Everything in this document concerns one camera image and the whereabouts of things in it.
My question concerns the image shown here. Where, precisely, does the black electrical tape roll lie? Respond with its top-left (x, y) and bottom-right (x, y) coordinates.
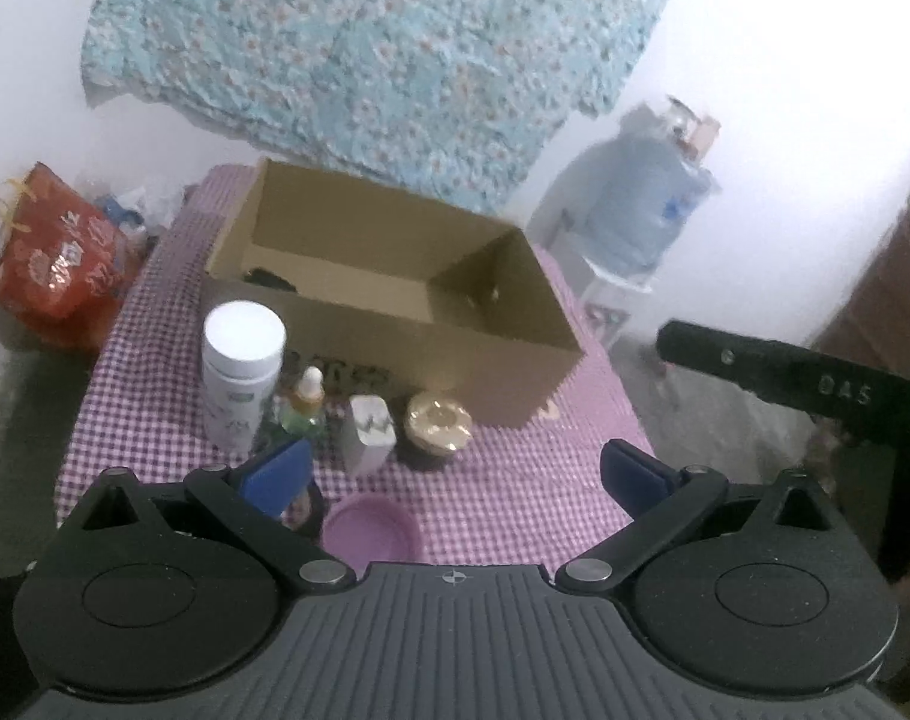
top-left (281, 481), bottom-right (326, 541)

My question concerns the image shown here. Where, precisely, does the green dropper bottle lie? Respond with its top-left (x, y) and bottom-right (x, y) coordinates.
top-left (277, 366), bottom-right (326, 440)

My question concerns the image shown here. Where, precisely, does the purple plastic lid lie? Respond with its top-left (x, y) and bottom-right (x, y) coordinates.
top-left (322, 493), bottom-right (424, 574)

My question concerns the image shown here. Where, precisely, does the white charger plug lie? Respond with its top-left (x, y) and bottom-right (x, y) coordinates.
top-left (339, 395), bottom-right (396, 478)

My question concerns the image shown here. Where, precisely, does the gold lid black jar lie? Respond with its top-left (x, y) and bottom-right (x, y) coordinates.
top-left (398, 392), bottom-right (474, 472)

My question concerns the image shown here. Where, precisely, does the black oval case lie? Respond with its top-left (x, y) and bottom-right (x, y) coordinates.
top-left (243, 266), bottom-right (299, 294)

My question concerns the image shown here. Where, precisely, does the purple checkered tablecloth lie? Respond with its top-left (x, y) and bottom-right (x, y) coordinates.
top-left (53, 164), bottom-right (650, 569)

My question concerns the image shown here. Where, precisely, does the white supplement bottle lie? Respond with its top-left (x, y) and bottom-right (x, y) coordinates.
top-left (201, 301), bottom-right (287, 455)

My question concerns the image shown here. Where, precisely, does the white water dispenser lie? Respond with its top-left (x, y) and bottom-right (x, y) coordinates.
top-left (548, 231), bottom-right (651, 349)

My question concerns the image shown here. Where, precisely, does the brown cardboard box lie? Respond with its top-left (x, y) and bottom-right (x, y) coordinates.
top-left (203, 161), bottom-right (583, 427)

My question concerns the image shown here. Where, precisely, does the blue water jug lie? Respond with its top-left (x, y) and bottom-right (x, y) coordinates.
top-left (575, 96), bottom-right (720, 283)

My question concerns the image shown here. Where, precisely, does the red gift bag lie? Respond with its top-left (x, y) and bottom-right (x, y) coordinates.
top-left (0, 163), bottom-right (144, 353)

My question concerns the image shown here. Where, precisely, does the blue white item on floor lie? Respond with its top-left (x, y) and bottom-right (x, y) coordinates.
top-left (89, 176), bottom-right (187, 236)

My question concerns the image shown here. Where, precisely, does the floral teal cloth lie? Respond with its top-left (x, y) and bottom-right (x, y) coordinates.
top-left (80, 0), bottom-right (668, 213)

